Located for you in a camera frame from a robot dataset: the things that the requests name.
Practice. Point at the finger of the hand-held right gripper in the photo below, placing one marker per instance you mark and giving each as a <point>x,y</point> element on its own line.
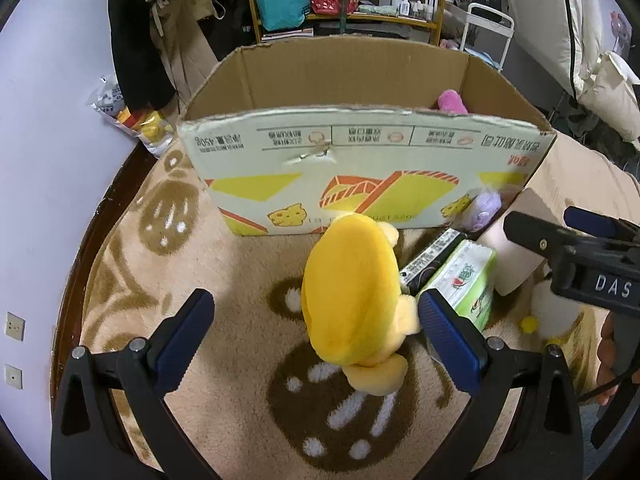
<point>587,220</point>
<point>530,235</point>

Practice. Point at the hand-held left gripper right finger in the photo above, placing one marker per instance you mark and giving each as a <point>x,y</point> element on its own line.
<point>450,345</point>

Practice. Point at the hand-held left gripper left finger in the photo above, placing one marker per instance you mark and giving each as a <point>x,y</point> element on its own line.
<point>185,342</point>

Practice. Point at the white fluffy plush toy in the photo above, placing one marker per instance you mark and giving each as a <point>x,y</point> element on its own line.
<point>555,310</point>

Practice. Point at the purple plush toy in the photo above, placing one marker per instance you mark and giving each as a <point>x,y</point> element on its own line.
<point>482,207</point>

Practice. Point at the green white tissue packet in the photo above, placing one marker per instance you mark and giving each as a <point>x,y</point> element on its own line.
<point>467,280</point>

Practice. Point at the black tissue packet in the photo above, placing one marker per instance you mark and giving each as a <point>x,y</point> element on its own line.
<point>425,262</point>

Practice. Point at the yellow plush toy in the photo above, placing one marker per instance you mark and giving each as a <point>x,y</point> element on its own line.
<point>350,290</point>

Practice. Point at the printed cardboard box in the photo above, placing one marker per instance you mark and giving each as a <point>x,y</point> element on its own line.
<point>380,160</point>

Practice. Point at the person's right hand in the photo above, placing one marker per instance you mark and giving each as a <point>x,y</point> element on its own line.
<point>606,360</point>

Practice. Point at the white pillow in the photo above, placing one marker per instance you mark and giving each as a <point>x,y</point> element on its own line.
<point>615,95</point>

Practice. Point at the pink plush toy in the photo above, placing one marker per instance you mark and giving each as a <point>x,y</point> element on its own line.
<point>450,101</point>

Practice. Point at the white quilt with black trim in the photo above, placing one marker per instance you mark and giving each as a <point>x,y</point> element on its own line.
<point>540,20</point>

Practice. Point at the white trolley cart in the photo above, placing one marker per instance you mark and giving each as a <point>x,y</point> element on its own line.
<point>505,25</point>

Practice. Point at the clear plastic snack bag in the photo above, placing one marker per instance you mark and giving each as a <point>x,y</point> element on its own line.
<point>145,130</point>

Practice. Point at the yellow wooden bookshelf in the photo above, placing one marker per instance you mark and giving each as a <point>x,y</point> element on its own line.
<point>380,19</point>

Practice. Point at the black hanging garment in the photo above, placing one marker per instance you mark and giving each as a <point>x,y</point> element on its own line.
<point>135,60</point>

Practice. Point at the beige hanging coat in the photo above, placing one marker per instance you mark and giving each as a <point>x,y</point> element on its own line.
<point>190,50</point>

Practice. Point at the stack of books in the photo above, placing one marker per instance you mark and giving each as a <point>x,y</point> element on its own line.
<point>287,35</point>

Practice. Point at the dark wooden bed frame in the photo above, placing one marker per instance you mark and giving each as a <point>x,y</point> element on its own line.
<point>80,260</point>

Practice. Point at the white wall socket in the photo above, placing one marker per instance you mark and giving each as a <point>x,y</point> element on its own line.
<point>15,326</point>
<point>13,376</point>

